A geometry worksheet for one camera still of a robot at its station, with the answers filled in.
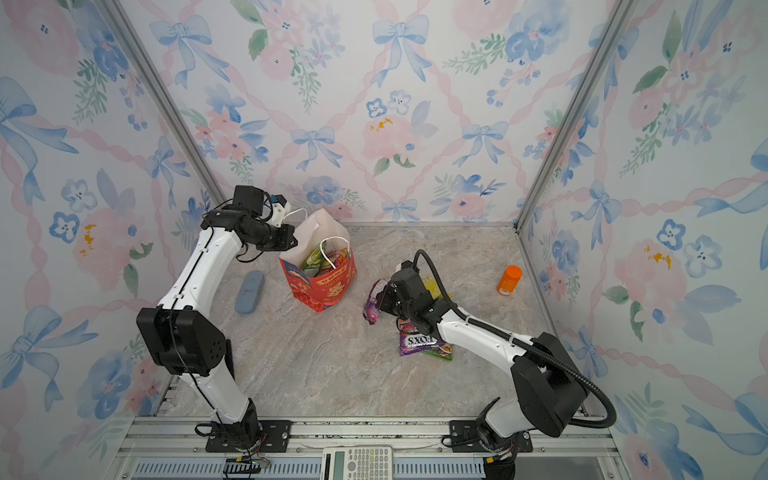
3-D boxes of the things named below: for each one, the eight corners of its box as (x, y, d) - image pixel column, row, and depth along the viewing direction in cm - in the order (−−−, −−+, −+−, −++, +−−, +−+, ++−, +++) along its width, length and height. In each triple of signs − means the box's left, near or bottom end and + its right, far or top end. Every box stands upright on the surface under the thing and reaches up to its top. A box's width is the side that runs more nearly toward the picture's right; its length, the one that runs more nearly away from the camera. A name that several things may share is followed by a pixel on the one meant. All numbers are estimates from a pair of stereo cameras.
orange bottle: (498, 295, 102) (506, 279, 95) (494, 281, 105) (502, 265, 98) (515, 295, 102) (525, 280, 95) (510, 281, 105) (520, 265, 98)
